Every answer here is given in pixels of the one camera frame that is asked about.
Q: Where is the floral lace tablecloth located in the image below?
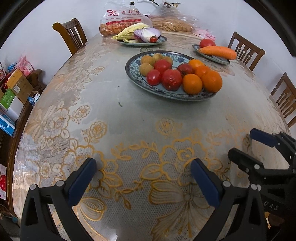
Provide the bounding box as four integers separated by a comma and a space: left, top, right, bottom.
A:
13, 35, 289, 240

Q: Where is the white red snack bag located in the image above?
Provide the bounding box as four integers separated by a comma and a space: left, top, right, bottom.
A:
99, 1, 152, 36

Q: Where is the clear bag of noodles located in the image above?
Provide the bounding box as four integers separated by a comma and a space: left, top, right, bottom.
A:
148, 1, 199, 33

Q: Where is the wooden chair left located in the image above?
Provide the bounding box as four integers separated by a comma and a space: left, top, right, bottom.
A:
52, 18, 87, 55

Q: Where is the small red tomato left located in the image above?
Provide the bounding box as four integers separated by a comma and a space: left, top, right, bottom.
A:
146, 69, 161, 86

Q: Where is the blue white box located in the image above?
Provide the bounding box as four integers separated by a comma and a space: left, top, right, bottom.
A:
0, 113, 16, 137

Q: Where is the pink plastic bag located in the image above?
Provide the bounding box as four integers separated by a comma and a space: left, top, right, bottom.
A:
16, 55, 34, 77

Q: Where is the large orange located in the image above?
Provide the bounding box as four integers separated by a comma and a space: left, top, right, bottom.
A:
201, 70, 223, 93

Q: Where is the pink package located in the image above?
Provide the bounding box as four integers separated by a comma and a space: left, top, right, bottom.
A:
193, 28, 216, 42

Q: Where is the small plate under carrot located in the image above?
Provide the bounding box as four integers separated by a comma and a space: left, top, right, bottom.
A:
192, 44, 230, 65

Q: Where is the green white box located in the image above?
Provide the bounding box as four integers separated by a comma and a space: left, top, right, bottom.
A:
1, 89, 16, 111

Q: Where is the cherry tomato on onion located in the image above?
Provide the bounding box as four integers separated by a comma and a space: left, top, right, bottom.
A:
149, 36, 158, 43

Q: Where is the brown cardboard box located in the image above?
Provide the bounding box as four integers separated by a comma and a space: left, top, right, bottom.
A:
6, 69, 34, 104

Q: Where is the large blue patterned plate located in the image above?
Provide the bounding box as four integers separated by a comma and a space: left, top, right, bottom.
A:
125, 51, 223, 101

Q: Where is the purple onion half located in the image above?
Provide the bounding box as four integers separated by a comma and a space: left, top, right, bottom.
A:
133, 28, 161, 43

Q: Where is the red tomato beside carrot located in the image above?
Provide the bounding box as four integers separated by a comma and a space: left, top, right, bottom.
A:
199, 39, 216, 48

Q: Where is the wooden side cabinet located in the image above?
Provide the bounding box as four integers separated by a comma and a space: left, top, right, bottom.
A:
0, 69, 47, 218

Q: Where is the red tomato back right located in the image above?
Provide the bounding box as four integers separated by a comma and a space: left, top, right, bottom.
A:
177, 63, 194, 77

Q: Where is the wooden chair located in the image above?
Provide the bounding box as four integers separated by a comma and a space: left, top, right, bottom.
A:
228, 32, 265, 71
52, 18, 87, 55
270, 72, 295, 118

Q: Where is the plate with vegetables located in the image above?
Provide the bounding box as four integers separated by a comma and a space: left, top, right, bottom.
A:
117, 35, 168, 47

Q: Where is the red white small box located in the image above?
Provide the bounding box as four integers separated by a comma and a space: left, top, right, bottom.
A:
0, 68, 6, 81

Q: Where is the large orange carrot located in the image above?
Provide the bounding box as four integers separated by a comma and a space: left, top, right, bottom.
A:
199, 46, 237, 60

